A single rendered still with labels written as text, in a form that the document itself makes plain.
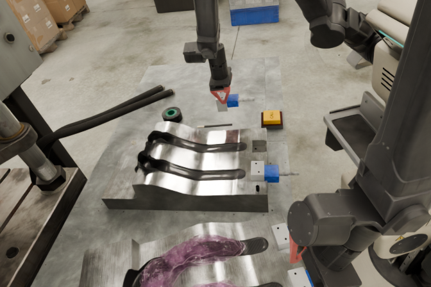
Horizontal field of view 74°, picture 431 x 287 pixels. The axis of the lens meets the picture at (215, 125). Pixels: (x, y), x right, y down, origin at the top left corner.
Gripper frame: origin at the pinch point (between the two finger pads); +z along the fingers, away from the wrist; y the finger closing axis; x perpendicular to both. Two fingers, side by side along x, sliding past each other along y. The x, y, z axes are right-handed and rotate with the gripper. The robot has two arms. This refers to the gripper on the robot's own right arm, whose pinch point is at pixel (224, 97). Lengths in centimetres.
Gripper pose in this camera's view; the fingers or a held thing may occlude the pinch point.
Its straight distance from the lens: 101.9
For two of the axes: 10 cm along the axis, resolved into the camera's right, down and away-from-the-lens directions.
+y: -1.2, 6.8, -7.2
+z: 1.7, 7.3, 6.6
